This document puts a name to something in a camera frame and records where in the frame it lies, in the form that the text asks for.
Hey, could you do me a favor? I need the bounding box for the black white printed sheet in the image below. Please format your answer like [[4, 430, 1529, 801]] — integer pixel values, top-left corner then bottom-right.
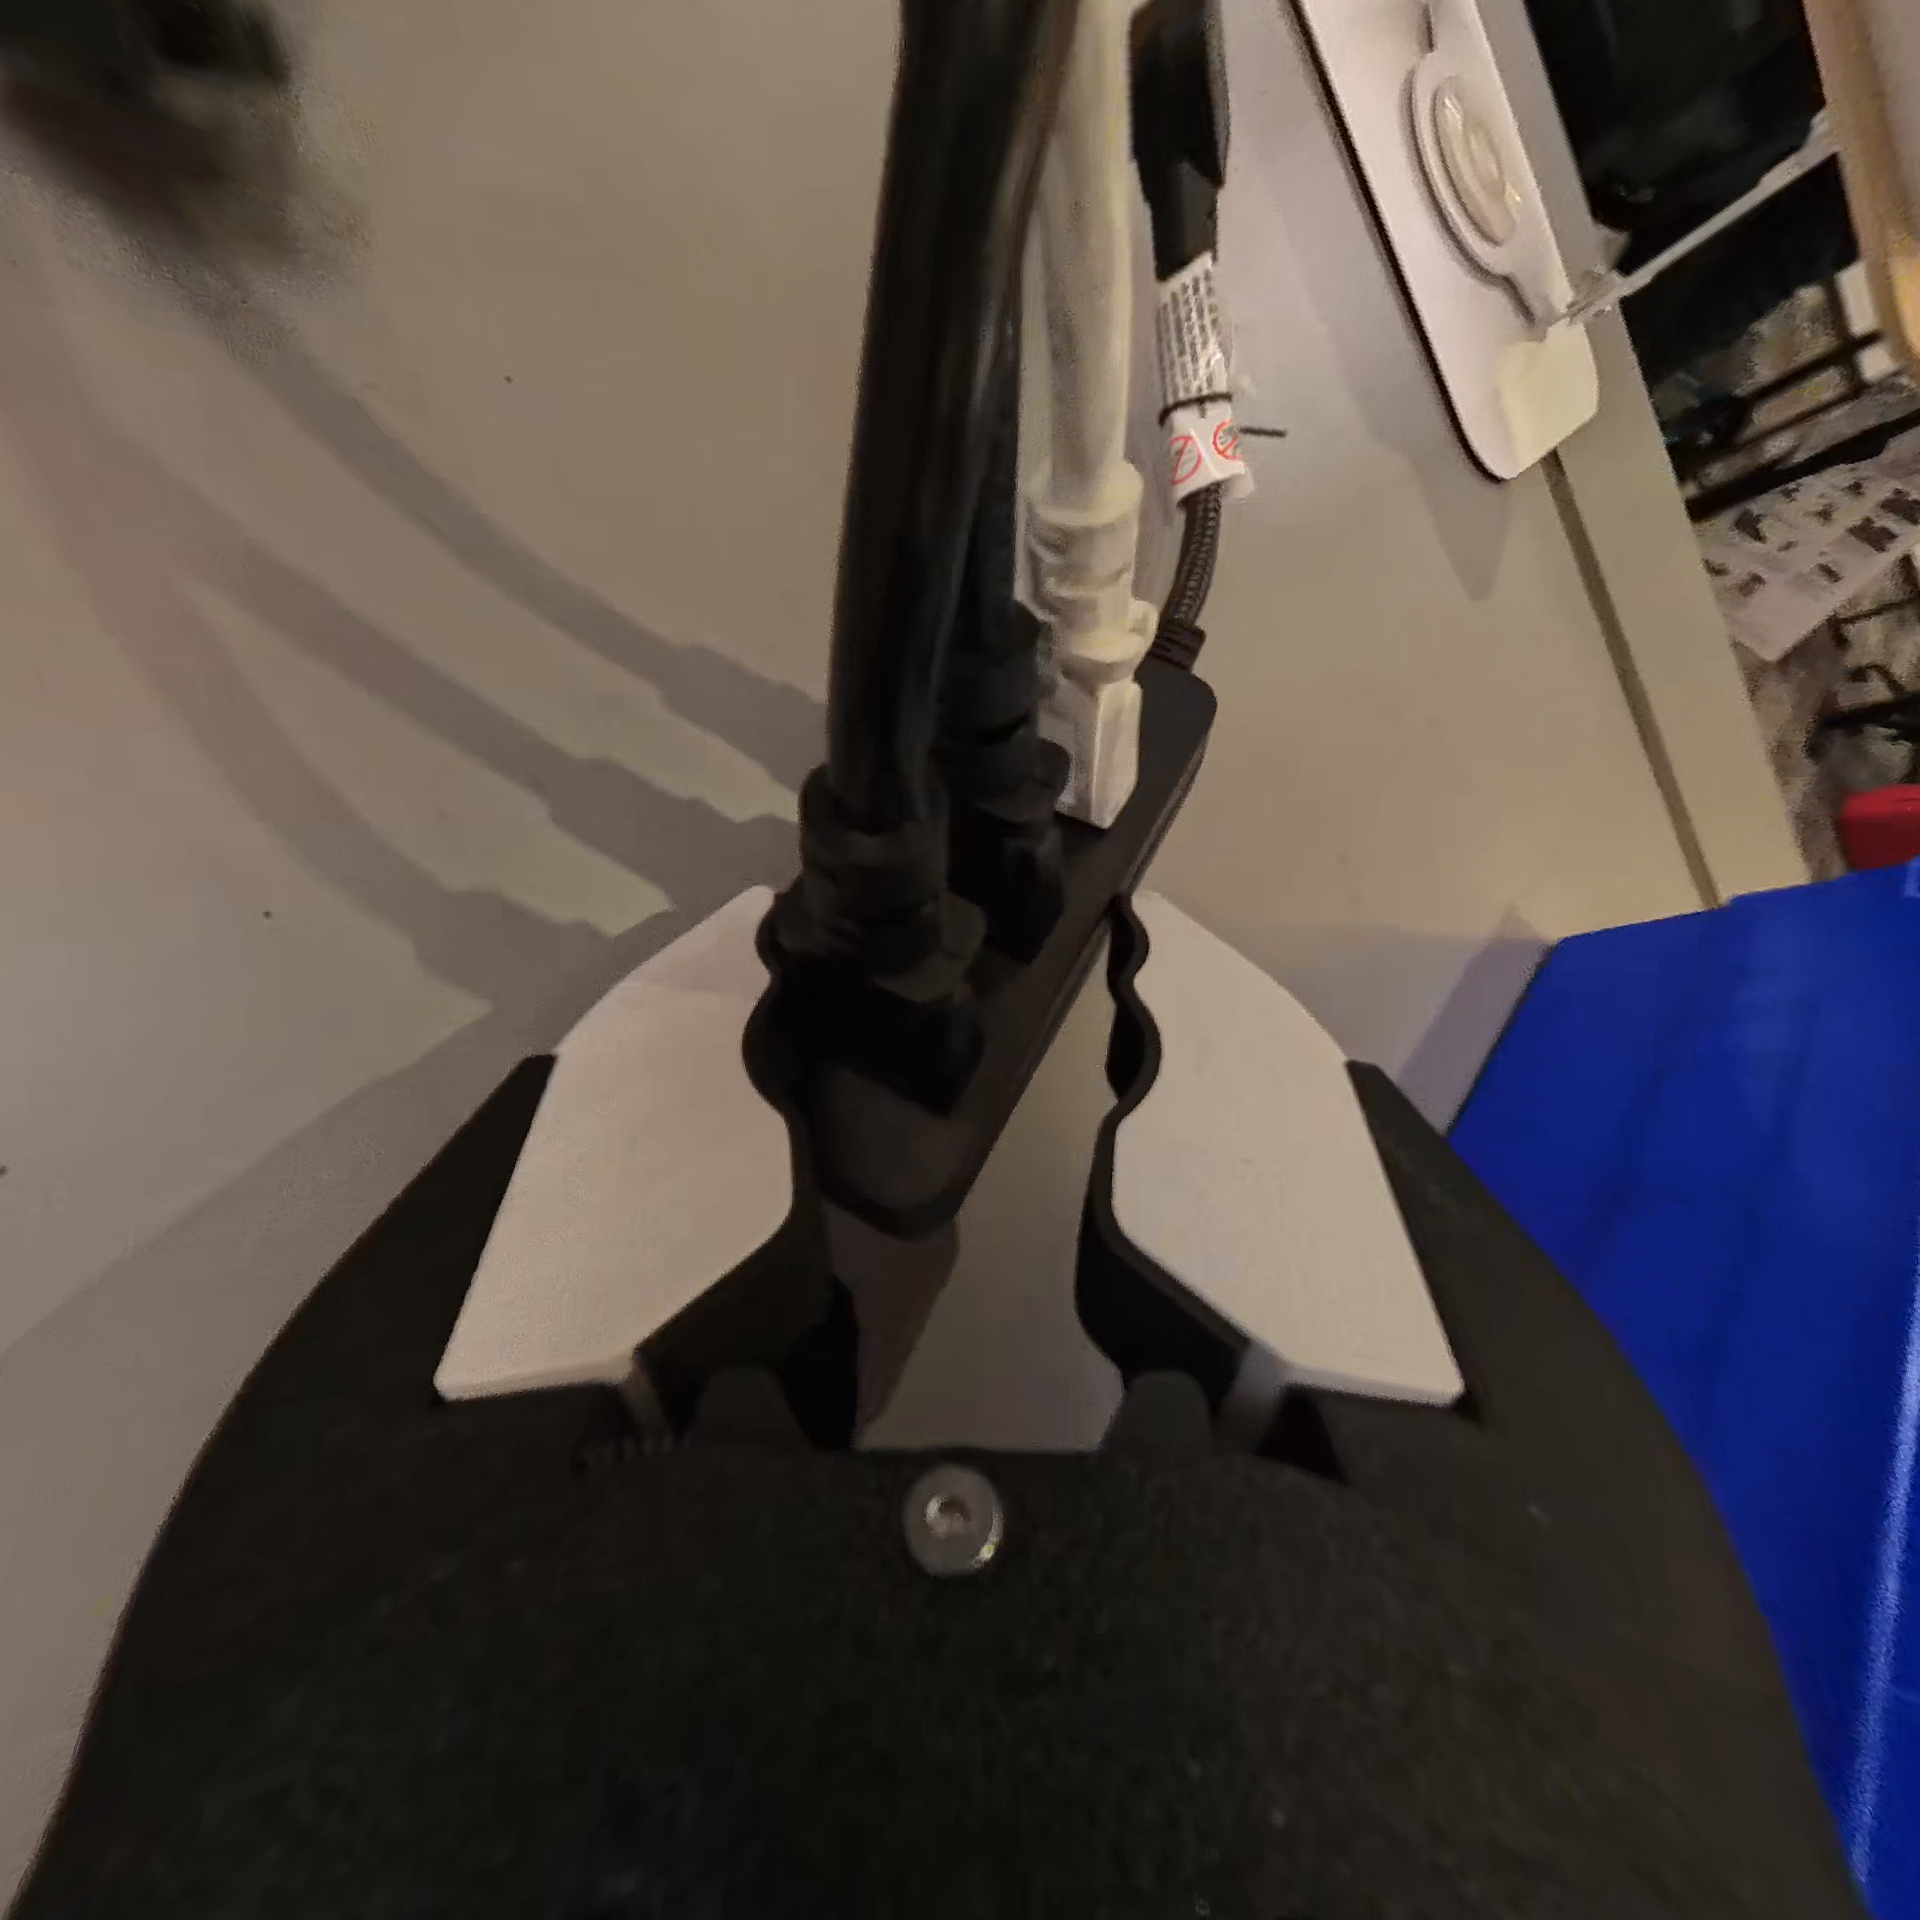
[[1695, 457, 1920, 666]]

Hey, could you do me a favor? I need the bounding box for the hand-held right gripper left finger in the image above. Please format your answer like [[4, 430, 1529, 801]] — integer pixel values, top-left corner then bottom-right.
[[432, 886, 858, 1448]]

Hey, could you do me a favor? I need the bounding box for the pale wooden board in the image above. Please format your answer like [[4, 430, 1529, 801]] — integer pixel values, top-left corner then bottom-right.
[[1800, 0, 1920, 372]]

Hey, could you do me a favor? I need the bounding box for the white desk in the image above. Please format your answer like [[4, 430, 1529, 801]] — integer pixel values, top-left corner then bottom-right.
[[0, 0, 1811, 1899]]

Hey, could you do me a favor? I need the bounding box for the blue box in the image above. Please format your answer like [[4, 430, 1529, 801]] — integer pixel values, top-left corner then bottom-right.
[[1445, 861, 1920, 1920]]

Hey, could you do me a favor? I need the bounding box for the braided black cable white label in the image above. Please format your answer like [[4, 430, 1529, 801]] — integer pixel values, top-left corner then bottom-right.
[[1128, 0, 1289, 679]]

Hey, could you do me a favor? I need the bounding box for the black cable hub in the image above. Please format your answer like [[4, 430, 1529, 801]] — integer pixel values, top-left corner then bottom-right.
[[780, 667, 1219, 1240]]

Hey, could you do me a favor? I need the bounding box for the white stand base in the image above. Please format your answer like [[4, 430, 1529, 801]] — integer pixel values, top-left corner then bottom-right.
[[1289, 0, 1637, 485]]

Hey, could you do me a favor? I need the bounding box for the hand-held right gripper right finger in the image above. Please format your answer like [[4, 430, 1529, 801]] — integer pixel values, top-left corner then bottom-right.
[[1071, 892, 1467, 1454]]

